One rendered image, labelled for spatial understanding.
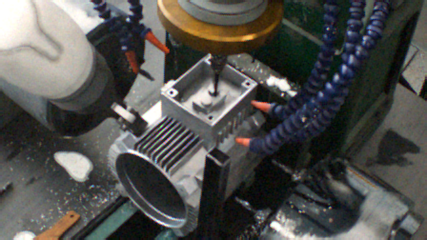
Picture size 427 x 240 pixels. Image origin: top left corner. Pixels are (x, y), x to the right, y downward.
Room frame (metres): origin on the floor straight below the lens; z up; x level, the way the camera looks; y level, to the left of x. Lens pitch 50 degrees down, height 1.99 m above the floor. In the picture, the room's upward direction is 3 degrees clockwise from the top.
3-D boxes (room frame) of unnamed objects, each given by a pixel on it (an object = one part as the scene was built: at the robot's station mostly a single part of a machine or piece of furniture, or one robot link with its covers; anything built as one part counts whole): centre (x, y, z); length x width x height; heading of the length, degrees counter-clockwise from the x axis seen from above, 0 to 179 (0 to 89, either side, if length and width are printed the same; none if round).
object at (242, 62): (0.87, -0.15, 0.97); 0.30 x 0.11 x 0.34; 51
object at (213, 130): (0.78, -0.07, 1.11); 0.12 x 0.11 x 0.07; 141
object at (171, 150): (0.75, -0.05, 1.01); 0.20 x 0.19 x 0.19; 141
